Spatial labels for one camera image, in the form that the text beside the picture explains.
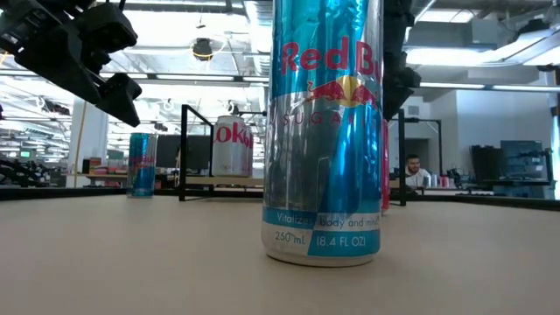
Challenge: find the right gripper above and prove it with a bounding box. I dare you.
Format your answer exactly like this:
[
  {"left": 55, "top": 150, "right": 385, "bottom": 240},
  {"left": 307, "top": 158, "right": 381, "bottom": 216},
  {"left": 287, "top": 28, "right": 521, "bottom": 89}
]
[{"left": 383, "top": 25, "right": 424, "bottom": 122}]

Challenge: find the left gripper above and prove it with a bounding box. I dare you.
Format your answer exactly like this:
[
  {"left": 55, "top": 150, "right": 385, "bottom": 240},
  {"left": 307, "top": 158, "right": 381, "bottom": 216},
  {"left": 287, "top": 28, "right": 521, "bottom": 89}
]
[{"left": 0, "top": 0, "right": 144, "bottom": 128}]

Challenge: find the small Red Bull sugarfree can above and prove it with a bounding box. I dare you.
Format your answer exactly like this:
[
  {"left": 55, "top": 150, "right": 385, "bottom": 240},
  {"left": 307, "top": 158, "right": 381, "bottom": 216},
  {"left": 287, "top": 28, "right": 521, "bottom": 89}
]
[{"left": 127, "top": 132, "right": 158, "bottom": 199}]

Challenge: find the red Fanta can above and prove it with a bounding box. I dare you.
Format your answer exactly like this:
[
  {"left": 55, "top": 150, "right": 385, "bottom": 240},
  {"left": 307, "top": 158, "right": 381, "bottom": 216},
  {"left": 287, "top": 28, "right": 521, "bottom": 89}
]
[{"left": 381, "top": 118, "right": 391, "bottom": 216}]

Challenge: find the large Red Bull sugarfree can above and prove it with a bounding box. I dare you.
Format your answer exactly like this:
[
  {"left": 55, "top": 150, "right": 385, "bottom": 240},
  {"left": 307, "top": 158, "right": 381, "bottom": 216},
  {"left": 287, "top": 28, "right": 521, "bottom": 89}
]
[{"left": 261, "top": 0, "right": 385, "bottom": 268}]

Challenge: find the white Diet Coke can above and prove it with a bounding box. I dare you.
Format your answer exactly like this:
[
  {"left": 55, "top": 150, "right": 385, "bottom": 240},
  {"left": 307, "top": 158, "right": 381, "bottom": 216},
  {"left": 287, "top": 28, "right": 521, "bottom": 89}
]
[{"left": 211, "top": 115, "right": 255, "bottom": 179}]

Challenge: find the black computer monitor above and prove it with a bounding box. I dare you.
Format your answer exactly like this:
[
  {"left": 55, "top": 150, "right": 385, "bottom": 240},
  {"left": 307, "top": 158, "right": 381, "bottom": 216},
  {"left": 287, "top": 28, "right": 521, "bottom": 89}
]
[{"left": 156, "top": 134, "right": 214, "bottom": 171}]

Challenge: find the long ceiling light strip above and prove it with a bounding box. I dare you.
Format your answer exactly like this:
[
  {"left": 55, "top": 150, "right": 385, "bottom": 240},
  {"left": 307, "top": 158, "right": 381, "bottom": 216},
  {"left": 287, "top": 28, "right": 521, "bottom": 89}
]
[{"left": 0, "top": 69, "right": 560, "bottom": 93}]

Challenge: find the person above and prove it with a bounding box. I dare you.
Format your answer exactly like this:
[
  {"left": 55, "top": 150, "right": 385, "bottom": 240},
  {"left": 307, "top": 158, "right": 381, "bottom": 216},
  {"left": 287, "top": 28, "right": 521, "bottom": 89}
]
[{"left": 404, "top": 153, "right": 432, "bottom": 189}]

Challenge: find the wooden desk with stacked items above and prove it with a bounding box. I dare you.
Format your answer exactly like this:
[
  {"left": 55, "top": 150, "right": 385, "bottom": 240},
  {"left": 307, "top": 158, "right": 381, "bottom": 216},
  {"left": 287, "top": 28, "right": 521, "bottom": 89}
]
[{"left": 65, "top": 156, "right": 130, "bottom": 189}]

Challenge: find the black ceiling dome device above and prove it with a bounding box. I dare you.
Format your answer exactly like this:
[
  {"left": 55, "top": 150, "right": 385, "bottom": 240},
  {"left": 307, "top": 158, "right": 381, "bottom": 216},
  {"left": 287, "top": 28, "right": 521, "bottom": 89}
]
[{"left": 192, "top": 37, "right": 214, "bottom": 61}]

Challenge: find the dark office monitor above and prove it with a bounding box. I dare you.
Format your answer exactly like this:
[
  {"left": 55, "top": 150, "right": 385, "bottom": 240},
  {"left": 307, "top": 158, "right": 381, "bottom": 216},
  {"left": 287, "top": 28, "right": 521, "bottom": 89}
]
[{"left": 470, "top": 143, "right": 504, "bottom": 183}]

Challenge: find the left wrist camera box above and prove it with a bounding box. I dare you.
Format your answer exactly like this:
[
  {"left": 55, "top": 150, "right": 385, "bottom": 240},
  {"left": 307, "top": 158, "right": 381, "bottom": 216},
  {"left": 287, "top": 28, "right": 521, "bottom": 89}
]
[{"left": 85, "top": 2, "right": 139, "bottom": 53}]

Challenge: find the black frame shelf, wooden board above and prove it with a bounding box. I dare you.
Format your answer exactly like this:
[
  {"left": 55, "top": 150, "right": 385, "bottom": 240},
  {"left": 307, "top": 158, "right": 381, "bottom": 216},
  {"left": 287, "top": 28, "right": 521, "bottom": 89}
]
[{"left": 178, "top": 103, "right": 443, "bottom": 207}]

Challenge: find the round silver ventilation duct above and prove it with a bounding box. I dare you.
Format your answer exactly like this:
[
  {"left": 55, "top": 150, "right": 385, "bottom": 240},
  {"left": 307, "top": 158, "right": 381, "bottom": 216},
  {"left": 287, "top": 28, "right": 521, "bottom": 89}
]
[{"left": 243, "top": 0, "right": 275, "bottom": 78}]

